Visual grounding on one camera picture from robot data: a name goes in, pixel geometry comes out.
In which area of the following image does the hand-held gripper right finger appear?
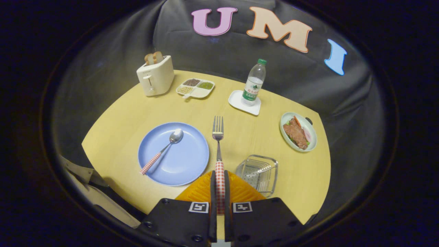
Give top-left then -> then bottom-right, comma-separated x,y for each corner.
224,170 -> 304,247

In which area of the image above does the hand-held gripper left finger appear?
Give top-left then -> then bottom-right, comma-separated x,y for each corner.
137,170 -> 217,247

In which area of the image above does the fork with red checked handle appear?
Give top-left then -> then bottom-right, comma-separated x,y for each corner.
212,116 -> 226,215

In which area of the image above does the spoon with red checked handle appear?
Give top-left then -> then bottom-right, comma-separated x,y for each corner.
140,129 -> 184,175

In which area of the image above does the blue round plate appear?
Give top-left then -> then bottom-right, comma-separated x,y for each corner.
138,122 -> 210,187

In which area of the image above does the pale green plate with meat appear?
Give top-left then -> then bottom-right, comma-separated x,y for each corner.
280,112 -> 318,152

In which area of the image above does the white square coaster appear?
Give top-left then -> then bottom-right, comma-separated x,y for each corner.
228,90 -> 261,116

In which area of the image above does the white divided bean tray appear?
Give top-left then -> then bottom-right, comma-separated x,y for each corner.
176,78 -> 215,100

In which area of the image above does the clear water bottle green cap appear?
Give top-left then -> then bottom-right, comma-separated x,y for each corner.
241,59 -> 267,106

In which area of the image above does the cream toaster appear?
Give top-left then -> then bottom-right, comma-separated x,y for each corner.
137,55 -> 175,97

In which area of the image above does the metal wire cutlery basket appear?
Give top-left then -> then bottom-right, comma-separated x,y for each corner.
236,155 -> 278,198

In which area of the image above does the white chair frame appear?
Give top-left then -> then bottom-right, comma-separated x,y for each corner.
58,154 -> 141,229

